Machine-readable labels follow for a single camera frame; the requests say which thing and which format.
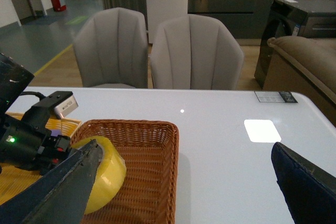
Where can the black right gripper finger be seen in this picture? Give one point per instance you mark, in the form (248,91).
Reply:
(309,191)

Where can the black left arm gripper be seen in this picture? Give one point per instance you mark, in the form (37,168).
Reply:
(61,195)

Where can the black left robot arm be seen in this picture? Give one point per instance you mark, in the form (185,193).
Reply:
(14,79)

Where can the yellow woven basket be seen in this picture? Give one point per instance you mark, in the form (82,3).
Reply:
(15,180)

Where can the brown wicker basket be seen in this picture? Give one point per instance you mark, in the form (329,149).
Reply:
(150,150)

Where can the purple foam cube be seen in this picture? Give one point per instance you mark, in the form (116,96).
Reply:
(56,132)

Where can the table label sticker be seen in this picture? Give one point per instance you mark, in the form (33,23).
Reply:
(275,97)

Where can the beige sofa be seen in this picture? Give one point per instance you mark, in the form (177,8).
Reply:
(306,66)

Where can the left grey upholstered chair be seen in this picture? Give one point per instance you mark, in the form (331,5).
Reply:
(111,50)

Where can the grey upholstered chair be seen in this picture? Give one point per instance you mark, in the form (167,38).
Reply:
(195,52)
(111,50)

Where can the black washing machine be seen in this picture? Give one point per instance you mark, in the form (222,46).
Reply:
(305,18)

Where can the right grey upholstered chair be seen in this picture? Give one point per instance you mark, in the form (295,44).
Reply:
(195,52)

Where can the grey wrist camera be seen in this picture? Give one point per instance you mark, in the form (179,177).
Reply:
(61,104)

